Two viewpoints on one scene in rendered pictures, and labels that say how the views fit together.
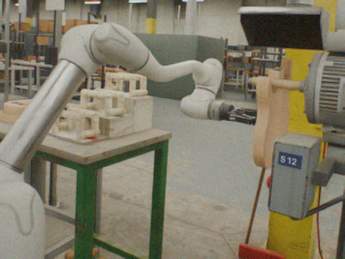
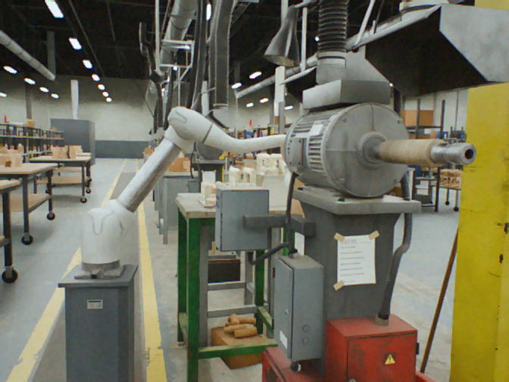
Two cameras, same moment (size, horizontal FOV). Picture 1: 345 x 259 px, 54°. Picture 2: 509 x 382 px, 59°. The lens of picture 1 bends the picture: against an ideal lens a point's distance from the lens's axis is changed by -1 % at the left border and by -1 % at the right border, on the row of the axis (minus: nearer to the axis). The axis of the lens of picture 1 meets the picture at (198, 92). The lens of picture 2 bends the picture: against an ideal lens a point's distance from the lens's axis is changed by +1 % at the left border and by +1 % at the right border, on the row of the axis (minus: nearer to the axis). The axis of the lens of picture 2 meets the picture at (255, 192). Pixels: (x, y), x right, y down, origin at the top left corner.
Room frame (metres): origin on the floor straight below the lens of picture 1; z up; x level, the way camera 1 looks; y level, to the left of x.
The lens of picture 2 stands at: (-0.05, -1.37, 1.26)
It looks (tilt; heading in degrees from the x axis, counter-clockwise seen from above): 6 degrees down; 46
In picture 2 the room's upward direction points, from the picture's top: 1 degrees clockwise
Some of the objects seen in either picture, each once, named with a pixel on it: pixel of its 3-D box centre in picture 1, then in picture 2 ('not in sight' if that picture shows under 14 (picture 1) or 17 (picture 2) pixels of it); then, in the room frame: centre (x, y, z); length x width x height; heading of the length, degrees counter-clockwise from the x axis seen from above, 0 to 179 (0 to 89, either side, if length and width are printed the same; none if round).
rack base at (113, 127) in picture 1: (101, 121); not in sight; (1.63, 0.47, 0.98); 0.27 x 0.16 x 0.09; 61
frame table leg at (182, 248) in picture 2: not in sight; (182, 274); (1.53, 0.89, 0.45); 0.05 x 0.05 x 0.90; 61
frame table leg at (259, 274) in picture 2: not in sight; (259, 270); (1.97, 0.65, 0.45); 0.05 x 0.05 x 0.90; 61
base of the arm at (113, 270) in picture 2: not in sight; (100, 267); (0.79, 0.43, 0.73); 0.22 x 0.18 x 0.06; 53
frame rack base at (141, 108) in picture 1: (123, 110); (268, 189); (1.76, 0.39, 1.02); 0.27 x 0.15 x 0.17; 61
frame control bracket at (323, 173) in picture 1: (325, 170); (273, 220); (0.98, -0.39, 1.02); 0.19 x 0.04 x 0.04; 151
